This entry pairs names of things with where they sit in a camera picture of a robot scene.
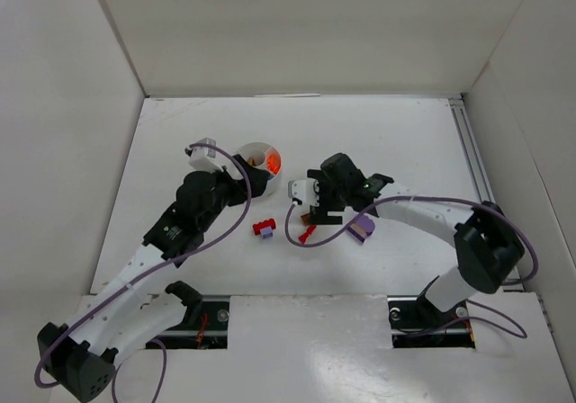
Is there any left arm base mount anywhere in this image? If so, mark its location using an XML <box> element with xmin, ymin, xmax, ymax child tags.
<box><xmin>156</xmin><ymin>296</ymin><xmax>230</xmax><ymax>350</ymax></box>

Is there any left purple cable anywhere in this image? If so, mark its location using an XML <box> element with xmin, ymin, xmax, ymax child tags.
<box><xmin>34</xmin><ymin>141</ymin><xmax>253</xmax><ymax>403</ymax></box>

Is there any orange round lego piece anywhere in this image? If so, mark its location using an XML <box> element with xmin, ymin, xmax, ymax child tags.
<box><xmin>266</xmin><ymin>155</ymin><xmax>281</xmax><ymax>166</ymax></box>

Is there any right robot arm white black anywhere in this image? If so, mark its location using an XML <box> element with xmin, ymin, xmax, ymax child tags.
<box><xmin>292</xmin><ymin>153</ymin><xmax>525</xmax><ymax>332</ymax></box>

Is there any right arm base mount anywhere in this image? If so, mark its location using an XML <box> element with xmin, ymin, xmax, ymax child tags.
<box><xmin>387</xmin><ymin>296</ymin><xmax>475</xmax><ymax>349</ymax></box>

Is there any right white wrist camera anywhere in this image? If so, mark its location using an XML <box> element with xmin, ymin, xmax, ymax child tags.
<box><xmin>288</xmin><ymin>178</ymin><xmax>320</xmax><ymax>207</ymax></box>

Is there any purple cable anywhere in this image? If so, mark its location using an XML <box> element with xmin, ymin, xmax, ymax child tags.
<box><xmin>284</xmin><ymin>195</ymin><xmax>540</xmax><ymax>340</ymax></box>
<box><xmin>34</xmin><ymin>141</ymin><xmax>253</xmax><ymax>403</ymax></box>

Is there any purple lego butterfly piece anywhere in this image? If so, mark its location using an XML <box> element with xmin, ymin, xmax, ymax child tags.
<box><xmin>346</xmin><ymin>215</ymin><xmax>375</xmax><ymax>244</ymax></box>

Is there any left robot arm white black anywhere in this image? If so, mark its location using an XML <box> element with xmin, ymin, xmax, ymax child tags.
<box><xmin>34</xmin><ymin>154</ymin><xmax>270</xmax><ymax>402</ymax></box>

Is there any small lilac lego brick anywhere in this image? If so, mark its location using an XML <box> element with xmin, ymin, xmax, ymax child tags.
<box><xmin>260</xmin><ymin>227</ymin><xmax>274</xmax><ymax>239</ymax></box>

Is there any white round divided container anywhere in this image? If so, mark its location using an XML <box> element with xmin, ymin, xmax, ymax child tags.
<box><xmin>238</xmin><ymin>142</ymin><xmax>283</xmax><ymax>197</ymax></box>

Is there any red lego bow piece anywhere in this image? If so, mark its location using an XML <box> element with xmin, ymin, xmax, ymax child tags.
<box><xmin>298</xmin><ymin>225</ymin><xmax>317</xmax><ymax>245</ymax></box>

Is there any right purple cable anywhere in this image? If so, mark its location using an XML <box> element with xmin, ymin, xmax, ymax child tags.
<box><xmin>284</xmin><ymin>195</ymin><xmax>540</xmax><ymax>340</ymax></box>

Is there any aluminium rail right side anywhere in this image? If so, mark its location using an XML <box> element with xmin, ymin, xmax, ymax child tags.
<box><xmin>448</xmin><ymin>97</ymin><xmax>527</xmax><ymax>292</ymax></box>

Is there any red lego brick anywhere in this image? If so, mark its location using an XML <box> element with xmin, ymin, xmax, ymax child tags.
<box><xmin>252</xmin><ymin>219</ymin><xmax>276</xmax><ymax>236</ymax></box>

